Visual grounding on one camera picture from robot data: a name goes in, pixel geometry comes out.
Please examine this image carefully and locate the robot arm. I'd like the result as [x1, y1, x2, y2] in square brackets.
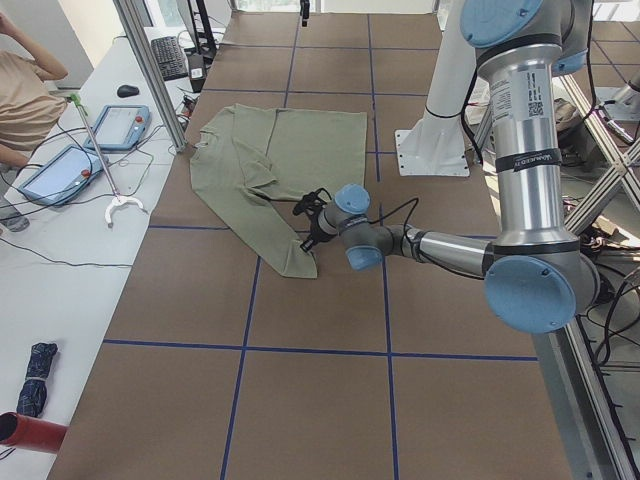
[294, 1, 599, 334]

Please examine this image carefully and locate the black computer mouse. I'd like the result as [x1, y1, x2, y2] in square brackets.
[116, 85, 140, 98]

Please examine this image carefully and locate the white reacher grabber stick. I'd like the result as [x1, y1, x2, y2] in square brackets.
[70, 94, 147, 228]

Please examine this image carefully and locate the folded dark blue umbrella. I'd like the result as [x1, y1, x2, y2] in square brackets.
[16, 342, 58, 417]

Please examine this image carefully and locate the far blue teach pendant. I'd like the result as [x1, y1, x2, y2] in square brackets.
[92, 105, 150, 152]

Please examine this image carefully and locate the green long-sleeve shirt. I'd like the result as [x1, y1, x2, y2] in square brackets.
[190, 104, 368, 279]

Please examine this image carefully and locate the aluminium frame post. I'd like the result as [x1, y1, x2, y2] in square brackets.
[113, 0, 187, 153]

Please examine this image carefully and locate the blue teach pendant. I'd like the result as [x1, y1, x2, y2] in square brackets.
[92, 105, 150, 152]
[18, 146, 103, 207]

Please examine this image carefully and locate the red cylinder tube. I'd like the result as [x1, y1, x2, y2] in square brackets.
[1, 412, 67, 454]

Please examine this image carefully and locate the black keyboard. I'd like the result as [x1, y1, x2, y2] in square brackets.
[150, 36, 188, 81]

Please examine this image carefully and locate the near blue teach pendant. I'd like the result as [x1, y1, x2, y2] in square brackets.
[18, 146, 103, 207]

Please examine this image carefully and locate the seated person beige shirt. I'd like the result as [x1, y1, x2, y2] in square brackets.
[0, 9, 69, 233]

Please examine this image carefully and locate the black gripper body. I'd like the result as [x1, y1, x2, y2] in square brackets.
[292, 187, 333, 245]

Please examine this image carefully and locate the black power adapter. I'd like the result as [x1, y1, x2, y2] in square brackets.
[187, 53, 206, 93]

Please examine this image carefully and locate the aluminium frame truss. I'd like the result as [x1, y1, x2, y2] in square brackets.
[534, 76, 639, 479]

